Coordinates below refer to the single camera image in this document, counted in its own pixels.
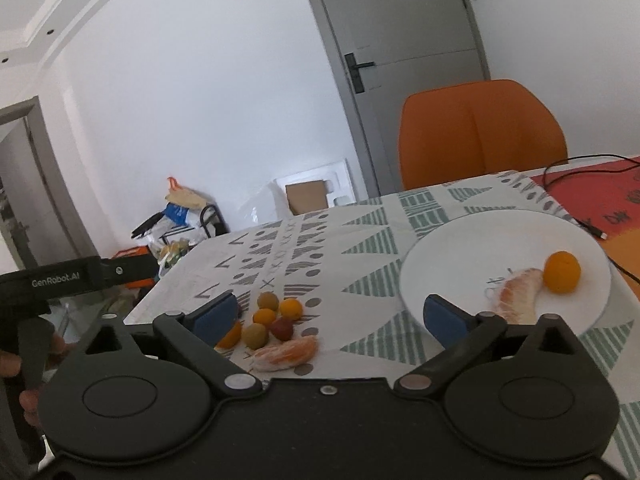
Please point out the patterned tablecloth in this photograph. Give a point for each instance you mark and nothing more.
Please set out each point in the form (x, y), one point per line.
(343, 264)

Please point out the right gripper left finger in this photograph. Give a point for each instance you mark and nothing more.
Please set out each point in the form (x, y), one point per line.
(129, 394)

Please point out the white round plate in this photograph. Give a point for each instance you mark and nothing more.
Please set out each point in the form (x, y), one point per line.
(467, 260)

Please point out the small orange tangerine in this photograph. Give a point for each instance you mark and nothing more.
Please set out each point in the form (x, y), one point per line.
(265, 317)

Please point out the orange box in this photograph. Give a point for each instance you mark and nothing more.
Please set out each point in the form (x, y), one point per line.
(135, 267)

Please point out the dark red plum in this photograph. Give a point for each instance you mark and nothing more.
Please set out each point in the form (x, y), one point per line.
(282, 329)

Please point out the blue white plastic bag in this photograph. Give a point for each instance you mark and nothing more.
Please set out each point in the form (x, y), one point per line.
(177, 214)

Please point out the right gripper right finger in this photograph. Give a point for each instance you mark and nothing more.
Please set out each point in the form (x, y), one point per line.
(523, 393)

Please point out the red orange mat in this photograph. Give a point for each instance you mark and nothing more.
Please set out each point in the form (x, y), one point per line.
(603, 192)

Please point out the person's left hand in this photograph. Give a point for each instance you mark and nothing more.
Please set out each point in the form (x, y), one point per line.
(11, 366)

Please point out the grey door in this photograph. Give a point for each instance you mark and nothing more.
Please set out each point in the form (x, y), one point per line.
(416, 45)

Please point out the white foam packaging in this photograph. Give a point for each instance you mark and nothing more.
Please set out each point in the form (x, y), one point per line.
(336, 176)

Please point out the brown cardboard piece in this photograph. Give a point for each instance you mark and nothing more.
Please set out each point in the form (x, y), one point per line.
(304, 197)

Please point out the small orange on plate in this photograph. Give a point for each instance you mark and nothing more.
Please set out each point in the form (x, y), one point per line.
(562, 273)

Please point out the black door handle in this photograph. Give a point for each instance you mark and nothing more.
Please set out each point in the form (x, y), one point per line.
(354, 68)

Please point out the peeled pomelo segment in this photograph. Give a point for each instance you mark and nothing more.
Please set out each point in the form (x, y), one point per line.
(515, 300)

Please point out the peeled orange segment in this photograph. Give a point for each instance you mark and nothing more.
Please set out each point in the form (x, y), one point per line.
(287, 355)

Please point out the large orange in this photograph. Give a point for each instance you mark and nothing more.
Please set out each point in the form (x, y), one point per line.
(232, 338)

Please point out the small orange kumquat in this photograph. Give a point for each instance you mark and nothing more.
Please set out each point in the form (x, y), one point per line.
(291, 308)

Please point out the orange chair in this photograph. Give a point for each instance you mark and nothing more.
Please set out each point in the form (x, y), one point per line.
(468, 130)

